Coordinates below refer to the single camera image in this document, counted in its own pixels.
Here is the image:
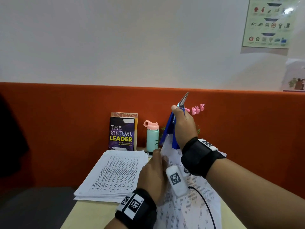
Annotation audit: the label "person's right forearm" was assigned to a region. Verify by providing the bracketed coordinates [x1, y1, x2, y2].
[205, 157, 305, 229]

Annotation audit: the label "orange fabric desk partition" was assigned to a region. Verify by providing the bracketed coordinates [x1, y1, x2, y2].
[0, 82, 305, 201]

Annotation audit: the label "black right wristband with marker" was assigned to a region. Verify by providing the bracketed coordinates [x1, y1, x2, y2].
[181, 137, 226, 178]

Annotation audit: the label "pink flower plant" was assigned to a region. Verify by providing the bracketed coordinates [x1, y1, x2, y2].
[155, 103, 205, 146]

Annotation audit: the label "black left wristband with markers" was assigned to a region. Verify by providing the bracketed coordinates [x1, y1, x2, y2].
[115, 188, 158, 229]

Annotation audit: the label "person's right hand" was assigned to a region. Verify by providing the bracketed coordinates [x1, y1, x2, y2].
[171, 105, 199, 150]

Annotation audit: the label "stack of printed papers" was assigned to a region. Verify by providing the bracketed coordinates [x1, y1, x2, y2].
[73, 150, 149, 203]

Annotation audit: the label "mint water bottle pink lid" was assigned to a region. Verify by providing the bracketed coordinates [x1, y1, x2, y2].
[143, 120, 159, 153]

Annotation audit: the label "black garment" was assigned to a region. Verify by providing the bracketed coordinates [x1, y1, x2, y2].
[0, 93, 30, 178]

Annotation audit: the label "blue stapler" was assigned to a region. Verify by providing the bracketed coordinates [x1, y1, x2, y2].
[159, 92, 190, 150]

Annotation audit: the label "pale wall picture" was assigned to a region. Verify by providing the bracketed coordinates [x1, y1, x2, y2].
[281, 58, 305, 92]

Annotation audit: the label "white printed paper sheets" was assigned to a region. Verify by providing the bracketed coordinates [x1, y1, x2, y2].
[154, 134, 227, 229]

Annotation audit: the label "black cable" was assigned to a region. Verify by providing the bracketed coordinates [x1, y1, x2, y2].
[188, 186, 216, 229]

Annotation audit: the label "purple book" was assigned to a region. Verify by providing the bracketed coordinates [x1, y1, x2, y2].
[108, 117, 135, 151]

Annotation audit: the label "person's left hand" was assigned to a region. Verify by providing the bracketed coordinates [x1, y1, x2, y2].
[137, 149, 170, 206]

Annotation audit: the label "green pictogram wall poster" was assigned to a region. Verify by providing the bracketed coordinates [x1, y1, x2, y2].
[242, 0, 302, 49]

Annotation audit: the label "person's left forearm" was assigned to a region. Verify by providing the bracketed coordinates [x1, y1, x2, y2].
[104, 217, 128, 229]

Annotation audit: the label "white wrist camera with marker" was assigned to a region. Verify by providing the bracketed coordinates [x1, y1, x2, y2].
[165, 165, 190, 197]

